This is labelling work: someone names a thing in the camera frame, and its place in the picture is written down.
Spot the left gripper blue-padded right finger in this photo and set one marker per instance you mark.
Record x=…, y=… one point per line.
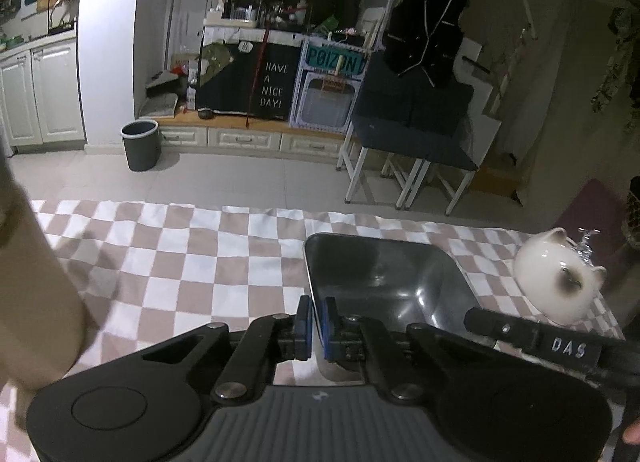
x=367, y=342

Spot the white cat shaped teapot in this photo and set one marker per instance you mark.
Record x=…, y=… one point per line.
x=557, y=274

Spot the dark grey trash bin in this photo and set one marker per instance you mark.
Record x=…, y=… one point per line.
x=142, y=144

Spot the rectangular stainless steel tray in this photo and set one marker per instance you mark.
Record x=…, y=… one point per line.
x=396, y=282

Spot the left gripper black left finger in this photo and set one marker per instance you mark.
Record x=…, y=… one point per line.
x=267, y=342

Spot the white kitchen cabinet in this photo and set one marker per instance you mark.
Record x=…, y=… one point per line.
x=40, y=101

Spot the white storage shelf rack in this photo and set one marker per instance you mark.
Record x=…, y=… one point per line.
x=232, y=13

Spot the beige pitcher with steel lid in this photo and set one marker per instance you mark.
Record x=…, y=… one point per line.
x=43, y=319

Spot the black have a nice day sign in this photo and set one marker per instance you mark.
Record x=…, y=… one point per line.
x=247, y=79

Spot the low white drawer bench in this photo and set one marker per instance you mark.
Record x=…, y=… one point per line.
x=238, y=136

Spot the dark folding table white legs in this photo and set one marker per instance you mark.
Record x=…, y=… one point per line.
x=414, y=156

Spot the poizon blue white box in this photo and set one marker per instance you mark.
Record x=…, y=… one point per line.
x=327, y=85

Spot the brown white checkered tablecloth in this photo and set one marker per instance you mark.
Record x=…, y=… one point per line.
x=147, y=271

